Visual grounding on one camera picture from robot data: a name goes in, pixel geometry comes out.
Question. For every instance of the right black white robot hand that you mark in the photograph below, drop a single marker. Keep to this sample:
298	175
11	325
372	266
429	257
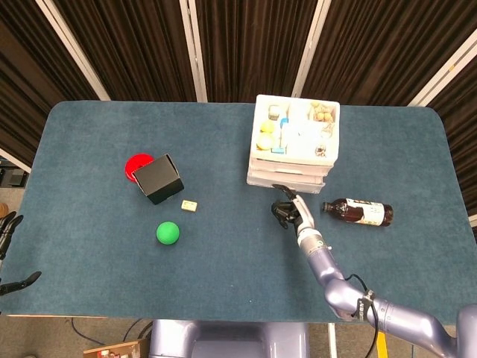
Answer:
302	212

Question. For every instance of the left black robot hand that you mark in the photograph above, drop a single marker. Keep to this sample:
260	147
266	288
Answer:
11	223

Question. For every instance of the right lavender robot arm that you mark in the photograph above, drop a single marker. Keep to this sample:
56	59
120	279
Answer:
331	276

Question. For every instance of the white storage tray stack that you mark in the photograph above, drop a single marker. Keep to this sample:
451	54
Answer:
298	158

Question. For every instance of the brown glass bottle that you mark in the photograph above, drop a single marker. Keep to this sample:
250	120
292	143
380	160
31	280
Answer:
357	212

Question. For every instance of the metal key bunch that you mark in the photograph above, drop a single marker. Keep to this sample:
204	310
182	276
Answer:
321	150

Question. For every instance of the pale yellow round fruit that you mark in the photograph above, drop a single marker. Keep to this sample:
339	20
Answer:
266	141

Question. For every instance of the small blue cap bottle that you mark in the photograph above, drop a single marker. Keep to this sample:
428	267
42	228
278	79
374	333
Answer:
284	128

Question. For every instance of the yellow lemon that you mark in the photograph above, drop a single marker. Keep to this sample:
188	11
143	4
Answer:
267	127

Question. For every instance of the blue table cloth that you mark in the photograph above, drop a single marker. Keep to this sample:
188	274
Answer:
223	268

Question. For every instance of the cream white eraser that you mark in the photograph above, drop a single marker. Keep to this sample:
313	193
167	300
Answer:
189	206

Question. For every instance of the white table leg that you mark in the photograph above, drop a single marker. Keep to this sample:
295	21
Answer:
332	341

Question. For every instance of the green ball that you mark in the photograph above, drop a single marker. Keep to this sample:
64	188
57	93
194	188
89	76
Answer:
167	233

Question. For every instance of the red round disc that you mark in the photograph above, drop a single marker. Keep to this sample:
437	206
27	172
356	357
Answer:
134	164

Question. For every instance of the black cardboard box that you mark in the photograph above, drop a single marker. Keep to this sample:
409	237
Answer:
160	182

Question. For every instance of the lavender robot torso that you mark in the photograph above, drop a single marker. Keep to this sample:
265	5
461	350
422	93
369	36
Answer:
223	339

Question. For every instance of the brown cardboard box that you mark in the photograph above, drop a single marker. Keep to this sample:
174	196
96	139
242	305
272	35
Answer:
115	350

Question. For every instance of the dark brown curtain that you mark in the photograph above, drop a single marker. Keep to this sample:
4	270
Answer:
253	44

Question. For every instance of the white frame post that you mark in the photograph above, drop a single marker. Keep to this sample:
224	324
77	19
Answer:
74	52
195	56
309	52
443	71

